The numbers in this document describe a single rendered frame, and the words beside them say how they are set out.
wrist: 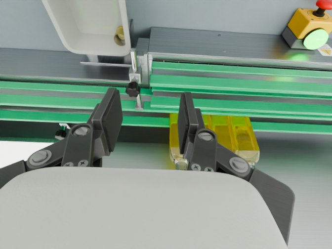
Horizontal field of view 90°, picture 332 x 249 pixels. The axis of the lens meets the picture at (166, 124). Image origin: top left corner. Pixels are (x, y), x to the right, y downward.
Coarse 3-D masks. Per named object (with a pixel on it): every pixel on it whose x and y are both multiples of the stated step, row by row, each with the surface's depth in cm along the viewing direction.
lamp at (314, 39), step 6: (312, 30) 40; (318, 30) 39; (324, 30) 39; (306, 36) 41; (312, 36) 40; (318, 36) 39; (324, 36) 39; (306, 42) 41; (312, 42) 40; (318, 42) 40; (324, 42) 40; (312, 48) 41
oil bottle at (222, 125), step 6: (216, 120) 46; (222, 120) 46; (228, 120) 46; (216, 126) 44; (222, 126) 45; (228, 126) 45; (216, 132) 43; (222, 132) 44; (228, 132) 44; (222, 138) 43; (228, 138) 43; (234, 138) 43; (222, 144) 42; (228, 144) 42; (234, 144) 42; (234, 150) 41
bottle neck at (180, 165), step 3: (177, 162) 40; (180, 162) 40; (183, 162) 40; (186, 162) 40; (177, 165) 40; (180, 165) 39; (183, 165) 39; (186, 165) 40; (177, 168) 39; (180, 168) 39; (183, 168) 39; (186, 168) 40
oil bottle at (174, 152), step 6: (174, 114) 46; (174, 120) 45; (174, 126) 44; (174, 132) 43; (174, 138) 42; (174, 144) 41; (174, 150) 40; (174, 156) 40; (180, 156) 40; (174, 162) 42
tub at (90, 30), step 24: (48, 0) 35; (72, 0) 41; (96, 0) 41; (120, 0) 34; (72, 24) 44; (96, 24) 45; (120, 24) 45; (72, 48) 44; (96, 48) 45; (120, 48) 45
